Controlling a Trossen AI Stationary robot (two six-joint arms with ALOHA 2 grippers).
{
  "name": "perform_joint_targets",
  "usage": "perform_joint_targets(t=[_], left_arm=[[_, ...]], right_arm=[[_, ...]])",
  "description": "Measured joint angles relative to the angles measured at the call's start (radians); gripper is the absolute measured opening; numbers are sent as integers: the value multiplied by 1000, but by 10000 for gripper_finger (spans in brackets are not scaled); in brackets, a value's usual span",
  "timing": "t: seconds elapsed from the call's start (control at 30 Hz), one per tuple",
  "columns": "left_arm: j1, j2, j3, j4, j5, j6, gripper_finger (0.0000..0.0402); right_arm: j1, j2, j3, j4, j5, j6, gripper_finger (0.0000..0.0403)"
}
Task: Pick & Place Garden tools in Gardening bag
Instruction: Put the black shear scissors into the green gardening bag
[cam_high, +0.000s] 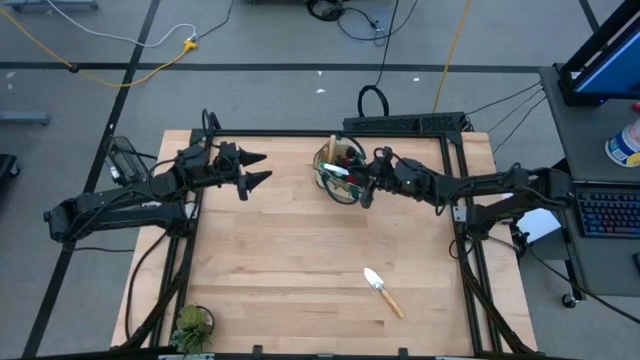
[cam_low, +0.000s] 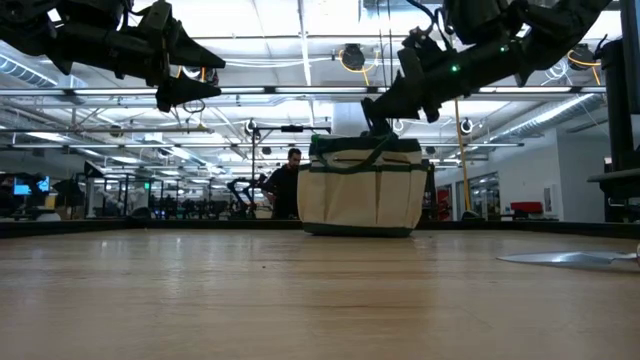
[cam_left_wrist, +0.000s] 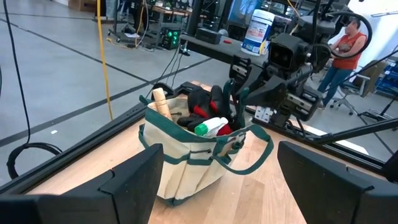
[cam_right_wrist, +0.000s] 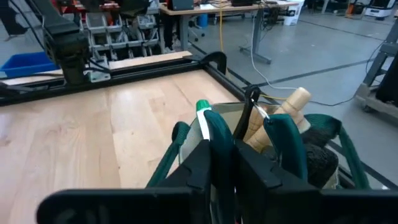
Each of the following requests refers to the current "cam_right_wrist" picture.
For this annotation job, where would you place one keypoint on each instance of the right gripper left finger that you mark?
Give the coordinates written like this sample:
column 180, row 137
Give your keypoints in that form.
column 199, row 168

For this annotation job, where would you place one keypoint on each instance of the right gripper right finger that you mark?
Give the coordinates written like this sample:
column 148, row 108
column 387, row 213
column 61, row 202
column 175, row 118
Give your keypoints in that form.
column 258, row 186

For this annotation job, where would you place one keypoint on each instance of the beige green gardening tool bag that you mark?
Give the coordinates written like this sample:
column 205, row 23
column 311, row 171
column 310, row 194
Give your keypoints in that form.
column 181, row 132

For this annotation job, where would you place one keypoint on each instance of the green-headed hammer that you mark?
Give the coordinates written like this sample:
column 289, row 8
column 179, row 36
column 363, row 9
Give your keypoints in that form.
column 220, row 130

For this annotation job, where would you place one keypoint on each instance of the white marker with green cap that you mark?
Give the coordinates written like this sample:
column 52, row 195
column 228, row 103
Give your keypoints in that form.
column 203, row 124

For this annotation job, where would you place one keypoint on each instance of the red and black gardening glove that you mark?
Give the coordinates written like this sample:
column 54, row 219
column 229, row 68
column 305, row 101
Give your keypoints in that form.
column 321, row 165

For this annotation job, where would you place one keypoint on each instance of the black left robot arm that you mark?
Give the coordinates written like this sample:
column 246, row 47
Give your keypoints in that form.
column 65, row 46

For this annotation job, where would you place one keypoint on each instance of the grey storage bin rack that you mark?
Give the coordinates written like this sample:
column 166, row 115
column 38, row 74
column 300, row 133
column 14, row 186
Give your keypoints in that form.
column 124, row 34

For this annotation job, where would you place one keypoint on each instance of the wooden top work table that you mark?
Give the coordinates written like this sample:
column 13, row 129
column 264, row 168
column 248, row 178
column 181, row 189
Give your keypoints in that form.
column 217, row 8

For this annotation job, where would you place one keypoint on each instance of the white bucket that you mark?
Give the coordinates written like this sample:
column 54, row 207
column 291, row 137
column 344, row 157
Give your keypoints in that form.
column 293, row 14

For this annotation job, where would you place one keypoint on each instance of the blue plastic bin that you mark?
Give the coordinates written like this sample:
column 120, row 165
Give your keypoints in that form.
column 28, row 63

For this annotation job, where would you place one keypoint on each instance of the grey metal cart frame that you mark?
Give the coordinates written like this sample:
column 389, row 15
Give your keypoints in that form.
column 373, row 99

